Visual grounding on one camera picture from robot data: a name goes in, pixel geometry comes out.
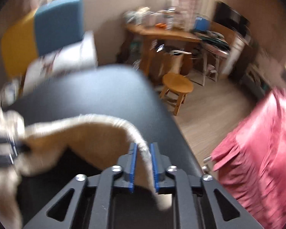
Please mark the grey yellow blue sofa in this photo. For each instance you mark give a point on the grey yellow blue sofa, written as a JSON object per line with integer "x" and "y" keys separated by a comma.
{"x": 51, "y": 27}

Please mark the deer print pillow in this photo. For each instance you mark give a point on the deer print pillow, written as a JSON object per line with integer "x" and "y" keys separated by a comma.
{"x": 72, "y": 58}

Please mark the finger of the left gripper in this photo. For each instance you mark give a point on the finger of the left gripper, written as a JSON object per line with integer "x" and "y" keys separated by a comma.
{"x": 10, "y": 146}

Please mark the cream knitted sweater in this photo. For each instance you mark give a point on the cream knitted sweater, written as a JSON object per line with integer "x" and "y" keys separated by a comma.
{"x": 97, "y": 139}

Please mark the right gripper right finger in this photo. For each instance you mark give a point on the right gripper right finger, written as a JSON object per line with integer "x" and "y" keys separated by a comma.
{"x": 198, "y": 202}

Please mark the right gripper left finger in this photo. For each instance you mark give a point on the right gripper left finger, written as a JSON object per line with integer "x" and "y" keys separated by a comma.
{"x": 86, "y": 202}

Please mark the wooden desk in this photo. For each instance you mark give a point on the wooden desk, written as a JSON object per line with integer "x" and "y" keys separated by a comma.
{"x": 149, "y": 35}

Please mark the round wooden stool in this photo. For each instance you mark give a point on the round wooden stool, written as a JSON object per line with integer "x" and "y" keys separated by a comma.
{"x": 177, "y": 84}

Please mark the black television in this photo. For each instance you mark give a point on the black television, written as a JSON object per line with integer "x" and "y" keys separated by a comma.
{"x": 230, "y": 18}

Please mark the pink cloth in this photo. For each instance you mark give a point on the pink cloth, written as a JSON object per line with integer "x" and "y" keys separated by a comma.
{"x": 251, "y": 161}

